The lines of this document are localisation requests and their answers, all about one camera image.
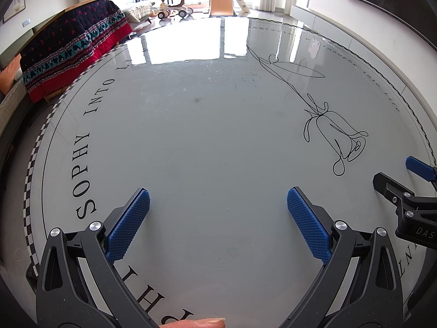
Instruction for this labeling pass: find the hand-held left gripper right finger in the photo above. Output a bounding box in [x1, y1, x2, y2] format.
[278, 186, 404, 328]

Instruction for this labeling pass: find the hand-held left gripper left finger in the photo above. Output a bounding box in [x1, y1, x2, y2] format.
[36, 187, 161, 328]

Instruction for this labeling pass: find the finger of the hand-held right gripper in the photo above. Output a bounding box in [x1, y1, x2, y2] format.
[373, 172, 415, 209]
[405, 156, 437, 181]

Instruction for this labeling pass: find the person's left hand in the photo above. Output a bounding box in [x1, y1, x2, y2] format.
[160, 318, 226, 328]

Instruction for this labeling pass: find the grey green sofa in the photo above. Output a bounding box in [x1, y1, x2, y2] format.
[0, 82, 31, 124]

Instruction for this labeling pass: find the dark patterned quilt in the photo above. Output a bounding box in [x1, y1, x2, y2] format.
[20, 0, 133, 103]

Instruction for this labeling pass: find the orange cushion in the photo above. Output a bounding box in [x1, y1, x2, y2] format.
[0, 56, 23, 94]

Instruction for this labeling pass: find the light quilted sofa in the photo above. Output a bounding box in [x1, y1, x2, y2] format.
[121, 1, 154, 23]

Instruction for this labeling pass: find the white toy airplane ride-on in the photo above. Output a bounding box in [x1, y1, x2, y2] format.
[157, 0, 195, 19]

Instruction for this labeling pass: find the framed wall picture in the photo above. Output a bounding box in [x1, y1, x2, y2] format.
[3, 0, 26, 23]

